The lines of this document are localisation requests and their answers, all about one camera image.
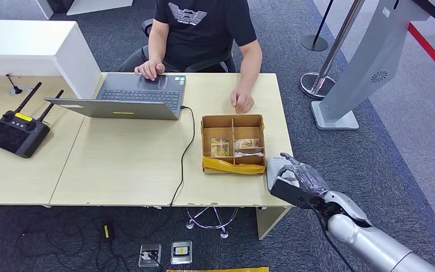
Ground person's left hand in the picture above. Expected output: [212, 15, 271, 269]
[229, 87, 256, 114]

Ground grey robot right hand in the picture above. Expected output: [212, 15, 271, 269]
[271, 152, 331, 198]

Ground person's right hand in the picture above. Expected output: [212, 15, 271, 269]
[134, 59, 166, 82]

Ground white card reader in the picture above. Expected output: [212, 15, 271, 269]
[265, 155, 301, 192]

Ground room key card upright print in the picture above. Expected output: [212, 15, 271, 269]
[210, 138, 231, 158]

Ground person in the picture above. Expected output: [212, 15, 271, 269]
[116, 0, 263, 114]

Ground cardboard divided box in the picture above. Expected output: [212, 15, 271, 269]
[201, 114, 266, 176]

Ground grey laptop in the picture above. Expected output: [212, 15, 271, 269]
[44, 73, 187, 121]

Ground white paper slip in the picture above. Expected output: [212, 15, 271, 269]
[234, 150, 265, 158]

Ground beige desk leg panel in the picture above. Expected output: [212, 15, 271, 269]
[255, 207, 291, 241]

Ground white furniture panel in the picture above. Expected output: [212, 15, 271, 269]
[66, 0, 134, 17]

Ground chrome stool base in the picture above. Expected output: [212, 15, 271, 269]
[185, 206, 239, 240]

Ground white counter partition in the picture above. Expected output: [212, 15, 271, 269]
[0, 19, 103, 100]

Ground yellow floor strip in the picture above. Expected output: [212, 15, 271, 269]
[166, 266, 270, 272]

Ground grey kiosk stand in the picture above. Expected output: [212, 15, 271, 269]
[310, 0, 435, 131]

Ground closed floor socket yellow label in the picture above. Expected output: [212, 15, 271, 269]
[170, 241, 194, 265]

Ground black remote controller with antennas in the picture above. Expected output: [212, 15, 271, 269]
[0, 82, 65, 159]

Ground red barrier belt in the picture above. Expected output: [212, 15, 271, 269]
[407, 23, 435, 88]

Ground open floor socket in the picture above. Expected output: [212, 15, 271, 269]
[138, 244, 163, 269]

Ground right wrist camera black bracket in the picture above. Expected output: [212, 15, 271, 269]
[270, 177, 323, 210]

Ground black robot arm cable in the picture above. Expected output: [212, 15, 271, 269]
[309, 204, 356, 272]

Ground silver stanchion post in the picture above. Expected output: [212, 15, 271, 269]
[299, 0, 365, 101]

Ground black stanchion post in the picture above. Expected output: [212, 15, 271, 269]
[300, 0, 335, 53]

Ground black laptop power cable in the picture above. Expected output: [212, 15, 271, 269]
[169, 106, 196, 208]

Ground black floor cable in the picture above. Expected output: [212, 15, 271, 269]
[16, 215, 166, 272]

